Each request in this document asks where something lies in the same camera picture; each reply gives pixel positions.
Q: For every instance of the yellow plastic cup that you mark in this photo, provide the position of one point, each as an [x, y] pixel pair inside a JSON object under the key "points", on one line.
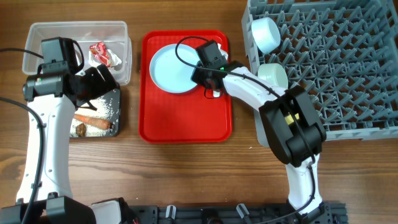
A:
{"points": [[290, 119]]}

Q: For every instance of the grey dishwasher rack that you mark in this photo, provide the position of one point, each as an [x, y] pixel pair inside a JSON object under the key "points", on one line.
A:
{"points": [[344, 53]]}

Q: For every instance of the clear plastic bin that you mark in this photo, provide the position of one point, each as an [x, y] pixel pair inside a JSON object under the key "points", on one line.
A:
{"points": [[114, 34]]}

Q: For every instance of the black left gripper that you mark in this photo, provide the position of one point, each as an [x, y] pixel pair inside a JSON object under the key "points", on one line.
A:
{"points": [[100, 87]]}

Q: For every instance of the carrot piece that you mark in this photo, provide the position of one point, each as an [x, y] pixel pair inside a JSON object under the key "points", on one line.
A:
{"points": [[96, 122]]}

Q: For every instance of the mint green bowl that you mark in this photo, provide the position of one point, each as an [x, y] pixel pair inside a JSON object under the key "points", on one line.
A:
{"points": [[273, 73]]}

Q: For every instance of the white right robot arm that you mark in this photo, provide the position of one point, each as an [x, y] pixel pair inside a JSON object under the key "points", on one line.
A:
{"points": [[292, 127]]}

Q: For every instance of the red serving tray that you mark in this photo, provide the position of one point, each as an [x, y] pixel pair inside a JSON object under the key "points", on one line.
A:
{"points": [[189, 117]]}

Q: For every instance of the cooked white rice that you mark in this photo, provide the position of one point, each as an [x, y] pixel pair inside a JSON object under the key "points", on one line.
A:
{"points": [[105, 109]]}

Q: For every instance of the white plastic spoon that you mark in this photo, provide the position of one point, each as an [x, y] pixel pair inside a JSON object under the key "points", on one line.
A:
{"points": [[216, 93]]}

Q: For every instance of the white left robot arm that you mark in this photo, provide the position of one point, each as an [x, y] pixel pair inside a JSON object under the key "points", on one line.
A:
{"points": [[45, 195]]}

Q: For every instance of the light blue rice bowl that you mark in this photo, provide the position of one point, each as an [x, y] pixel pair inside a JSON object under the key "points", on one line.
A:
{"points": [[266, 34]]}

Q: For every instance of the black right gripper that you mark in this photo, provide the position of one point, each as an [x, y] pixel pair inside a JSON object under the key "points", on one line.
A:
{"points": [[195, 77]]}

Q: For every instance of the brown food scrap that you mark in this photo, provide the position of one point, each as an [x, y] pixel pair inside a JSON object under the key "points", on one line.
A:
{"points": [[80, 130]]}

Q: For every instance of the white tissue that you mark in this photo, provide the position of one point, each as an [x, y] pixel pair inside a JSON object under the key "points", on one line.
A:
{"points": [[115, 60]]}

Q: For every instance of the black plastic tray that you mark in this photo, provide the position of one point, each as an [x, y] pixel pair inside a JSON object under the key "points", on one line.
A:
{"points": [[115, 109]]}

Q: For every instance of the red snack wrapper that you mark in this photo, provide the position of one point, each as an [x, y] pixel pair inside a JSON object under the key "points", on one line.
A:
{"points": [[98, 54]]}

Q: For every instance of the light blue plate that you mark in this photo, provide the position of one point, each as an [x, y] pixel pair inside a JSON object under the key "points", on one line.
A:
{"points": [[169, 73]]}

